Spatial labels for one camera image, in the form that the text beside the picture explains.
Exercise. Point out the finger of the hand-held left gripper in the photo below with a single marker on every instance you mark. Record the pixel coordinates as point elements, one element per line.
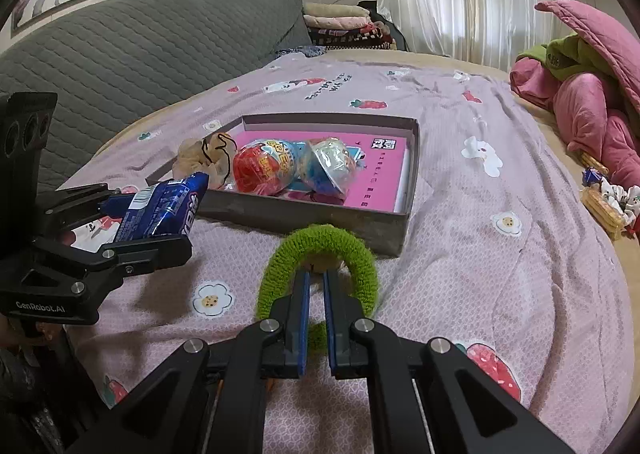
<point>155,254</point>
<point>102,199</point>

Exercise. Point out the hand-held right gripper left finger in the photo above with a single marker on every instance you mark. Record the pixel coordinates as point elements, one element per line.
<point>301,324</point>

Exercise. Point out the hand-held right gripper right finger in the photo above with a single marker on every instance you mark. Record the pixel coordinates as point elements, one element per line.
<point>331,324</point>

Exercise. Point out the blue snack packet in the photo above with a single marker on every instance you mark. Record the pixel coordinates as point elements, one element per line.
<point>160,206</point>

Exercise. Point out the walnut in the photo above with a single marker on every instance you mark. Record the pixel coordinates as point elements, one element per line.
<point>320,264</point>

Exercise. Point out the grey cardboard box tray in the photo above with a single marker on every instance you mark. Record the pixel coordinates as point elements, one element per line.
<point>310,221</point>

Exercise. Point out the beige scrunchie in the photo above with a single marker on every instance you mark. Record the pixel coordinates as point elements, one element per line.
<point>200,158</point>

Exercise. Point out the red toy egg capsule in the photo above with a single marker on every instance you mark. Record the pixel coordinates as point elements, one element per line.
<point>260,168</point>

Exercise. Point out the white toy egg capsule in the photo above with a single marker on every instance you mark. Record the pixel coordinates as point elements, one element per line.
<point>327,166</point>

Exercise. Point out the grey quilted headboard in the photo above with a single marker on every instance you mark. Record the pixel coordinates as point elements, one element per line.
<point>125,58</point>

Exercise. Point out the pink book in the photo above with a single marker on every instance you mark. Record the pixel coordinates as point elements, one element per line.
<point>380,178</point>

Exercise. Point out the dark floral cloth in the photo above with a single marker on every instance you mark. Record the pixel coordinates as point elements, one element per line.
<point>300,52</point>

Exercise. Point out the stack of folded blankets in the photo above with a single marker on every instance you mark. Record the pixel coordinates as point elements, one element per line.
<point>335,23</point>

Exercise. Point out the small wicker basket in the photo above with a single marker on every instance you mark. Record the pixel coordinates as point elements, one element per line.
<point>600,209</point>

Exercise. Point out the blue candy wrapper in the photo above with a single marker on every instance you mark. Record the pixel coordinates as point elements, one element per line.
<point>593,177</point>

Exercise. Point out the yellow snack packet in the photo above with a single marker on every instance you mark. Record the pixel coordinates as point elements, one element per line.
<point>595,163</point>

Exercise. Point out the white patterned cloth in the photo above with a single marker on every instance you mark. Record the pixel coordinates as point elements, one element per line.
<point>622,196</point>

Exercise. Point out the pink quilt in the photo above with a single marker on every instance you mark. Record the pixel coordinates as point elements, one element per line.
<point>585,113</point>

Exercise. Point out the green blanket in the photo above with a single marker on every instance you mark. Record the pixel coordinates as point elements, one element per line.
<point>565,56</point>

